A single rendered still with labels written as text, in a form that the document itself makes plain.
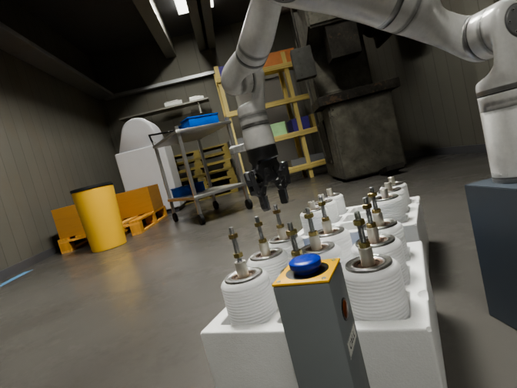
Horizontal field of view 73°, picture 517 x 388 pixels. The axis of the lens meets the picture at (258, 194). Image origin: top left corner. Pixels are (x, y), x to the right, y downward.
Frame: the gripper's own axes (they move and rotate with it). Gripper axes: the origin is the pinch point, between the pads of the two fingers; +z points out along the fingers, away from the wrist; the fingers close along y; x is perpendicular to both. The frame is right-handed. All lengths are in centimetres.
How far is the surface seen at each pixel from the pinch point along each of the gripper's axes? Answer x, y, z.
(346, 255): -15.2, 3.0, 15.0
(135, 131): 434, 181, -97
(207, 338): -6.1, -31.6, 17.7
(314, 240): -15.9, -7.5, 7.6
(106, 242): 270, 43, 27
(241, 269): -9.7, -22.7, 7.7
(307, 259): -34.0, -30.5, 1.6
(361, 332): -31.9, -20.8, 17.1
